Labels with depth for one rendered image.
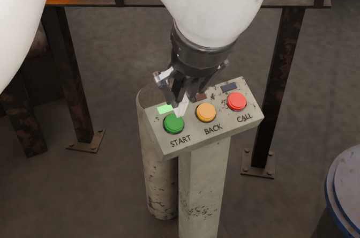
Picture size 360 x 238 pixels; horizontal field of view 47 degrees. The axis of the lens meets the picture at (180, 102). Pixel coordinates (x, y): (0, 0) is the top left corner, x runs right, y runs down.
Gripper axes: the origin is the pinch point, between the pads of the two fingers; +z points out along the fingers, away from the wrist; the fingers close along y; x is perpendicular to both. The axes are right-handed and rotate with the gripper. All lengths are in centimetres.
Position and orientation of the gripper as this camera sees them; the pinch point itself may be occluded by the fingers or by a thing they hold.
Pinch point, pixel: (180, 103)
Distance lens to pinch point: 77.0
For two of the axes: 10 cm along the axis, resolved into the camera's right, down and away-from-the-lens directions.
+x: 4.0, 8.5, -3.3
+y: -9.1, 3.1, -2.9
